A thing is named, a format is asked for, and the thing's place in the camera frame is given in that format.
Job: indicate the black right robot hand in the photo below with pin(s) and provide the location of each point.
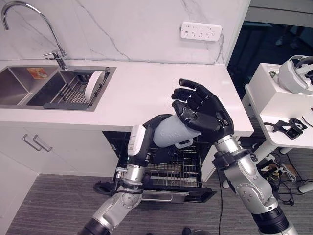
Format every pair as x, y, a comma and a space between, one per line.
205, 110

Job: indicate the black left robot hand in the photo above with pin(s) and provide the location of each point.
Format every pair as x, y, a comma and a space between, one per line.
137, 144

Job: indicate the pale grey mug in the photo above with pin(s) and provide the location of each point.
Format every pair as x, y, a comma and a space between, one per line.
171, 133

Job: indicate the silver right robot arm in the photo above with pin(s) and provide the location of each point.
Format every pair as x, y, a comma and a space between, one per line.
252, 186

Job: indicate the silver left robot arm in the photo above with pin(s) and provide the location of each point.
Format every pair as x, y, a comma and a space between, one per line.
117, 195

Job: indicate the black dishwasher drawer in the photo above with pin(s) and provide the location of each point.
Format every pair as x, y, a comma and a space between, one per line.
171, 171

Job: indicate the white side table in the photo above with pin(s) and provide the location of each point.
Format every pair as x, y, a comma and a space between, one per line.
276, 127

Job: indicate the white round plate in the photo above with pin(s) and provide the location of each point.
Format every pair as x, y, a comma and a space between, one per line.
93, 84

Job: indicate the white box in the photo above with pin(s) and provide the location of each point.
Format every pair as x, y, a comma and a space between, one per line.
278, 90

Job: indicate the grey sink dish rack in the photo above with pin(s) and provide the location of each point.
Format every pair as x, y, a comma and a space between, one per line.
73, 91

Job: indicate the white headset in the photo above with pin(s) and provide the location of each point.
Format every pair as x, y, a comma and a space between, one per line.
297, 74

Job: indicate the stainless steel double sink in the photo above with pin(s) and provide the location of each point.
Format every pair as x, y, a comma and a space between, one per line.
34, 84

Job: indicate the orange sink sticker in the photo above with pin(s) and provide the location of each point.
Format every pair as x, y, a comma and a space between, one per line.
36, 73

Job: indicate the chrome gooseneck faucet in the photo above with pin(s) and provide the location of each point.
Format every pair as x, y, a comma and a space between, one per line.
36, 31

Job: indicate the white wall power strip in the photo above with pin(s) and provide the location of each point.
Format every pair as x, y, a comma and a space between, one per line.
201, 31

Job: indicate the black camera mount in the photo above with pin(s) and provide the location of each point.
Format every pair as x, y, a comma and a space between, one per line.
289, 127

